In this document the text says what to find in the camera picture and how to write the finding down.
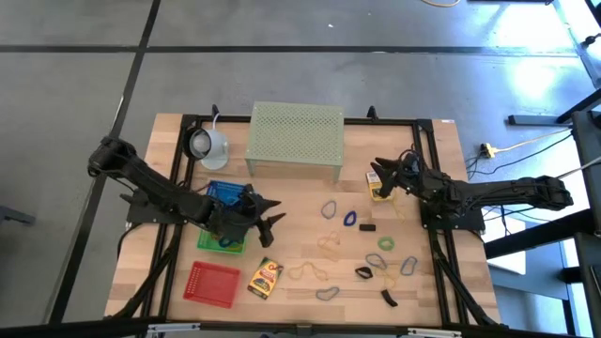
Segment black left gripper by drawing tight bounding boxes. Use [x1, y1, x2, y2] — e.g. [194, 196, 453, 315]
[206, 183, 287, 249]

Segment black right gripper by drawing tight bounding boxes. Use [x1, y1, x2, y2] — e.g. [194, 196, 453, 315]
[369, 152, 426, 198]

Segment yellow rubber band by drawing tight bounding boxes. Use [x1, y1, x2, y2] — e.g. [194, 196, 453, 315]
[378, 271, 400, 292]
[387, 187, 408, 223]

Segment blue-grey rubber band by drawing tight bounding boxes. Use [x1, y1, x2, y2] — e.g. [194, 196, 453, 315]
[315, 285, 342, 302]
[399, 255, 419, 277]
[220, 190, 248, 210]

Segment yellow crayon box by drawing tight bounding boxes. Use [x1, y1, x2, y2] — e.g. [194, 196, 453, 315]
[247, 256, 285, 300]

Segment white desk lamp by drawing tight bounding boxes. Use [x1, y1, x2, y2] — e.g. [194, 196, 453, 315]
[181, 126, 231, 171]

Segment blue plastic basket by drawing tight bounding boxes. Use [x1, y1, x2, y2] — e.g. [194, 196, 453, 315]
[205, 179, 253, 210]

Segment tan rubber band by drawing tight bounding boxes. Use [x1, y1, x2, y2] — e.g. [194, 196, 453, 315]
[286, 260, 331, 283]
[316, 232, 343, 262]

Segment green plastic basket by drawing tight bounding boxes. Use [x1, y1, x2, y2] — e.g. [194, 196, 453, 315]
[195, 227, 249, 256]

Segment green perforated metal shelf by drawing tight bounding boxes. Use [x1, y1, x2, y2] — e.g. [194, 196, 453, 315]
[244, 100, 346, 182]

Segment red plastic basket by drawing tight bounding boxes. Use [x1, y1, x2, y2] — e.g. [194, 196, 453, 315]
[182, 260, 242, 310]

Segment black metal stand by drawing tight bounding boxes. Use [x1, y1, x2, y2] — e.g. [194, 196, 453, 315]
[483, 86, 601, 338]

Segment grey furniture foot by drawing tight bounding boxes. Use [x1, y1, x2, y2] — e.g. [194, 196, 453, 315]
[0, 205, 37, 226]

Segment black cables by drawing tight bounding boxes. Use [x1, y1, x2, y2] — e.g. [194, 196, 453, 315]
[464, 133, 577, 182]

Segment white power cable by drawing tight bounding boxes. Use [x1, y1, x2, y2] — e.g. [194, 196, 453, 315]
[495, 127, 575, 155]

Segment silver metal bracket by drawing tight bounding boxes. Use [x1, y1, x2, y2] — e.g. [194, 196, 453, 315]
[407, 327, 464, 338]
[146, 321, 202, 337]

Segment grey cable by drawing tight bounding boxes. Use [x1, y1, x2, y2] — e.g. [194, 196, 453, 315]
[553, 157, 601, 182]

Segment black mounting rail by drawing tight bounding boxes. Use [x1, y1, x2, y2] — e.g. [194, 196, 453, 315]
[0, 316, 601, 338]

